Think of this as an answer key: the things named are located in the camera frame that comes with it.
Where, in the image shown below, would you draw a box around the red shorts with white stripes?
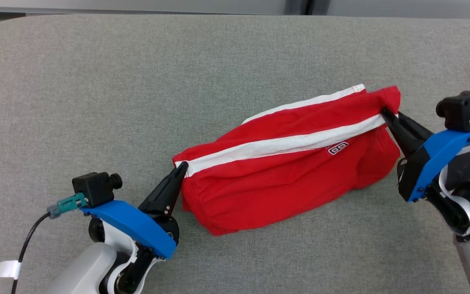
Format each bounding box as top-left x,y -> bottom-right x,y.
172,83 -> 402,237

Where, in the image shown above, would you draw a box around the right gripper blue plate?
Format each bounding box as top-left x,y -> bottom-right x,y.
380,107 -> 470,204

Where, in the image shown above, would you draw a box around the black left cable teal plug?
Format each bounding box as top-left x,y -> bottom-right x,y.
11,192 -> 89,294

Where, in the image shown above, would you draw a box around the white paper cable tag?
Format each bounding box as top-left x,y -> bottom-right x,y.
0,260 -> 22,285

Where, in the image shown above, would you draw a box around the grey partition post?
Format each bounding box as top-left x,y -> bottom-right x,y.
286,0 -> 330,16

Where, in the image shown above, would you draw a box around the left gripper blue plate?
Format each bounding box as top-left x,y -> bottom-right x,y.
80,161 -> 190,261

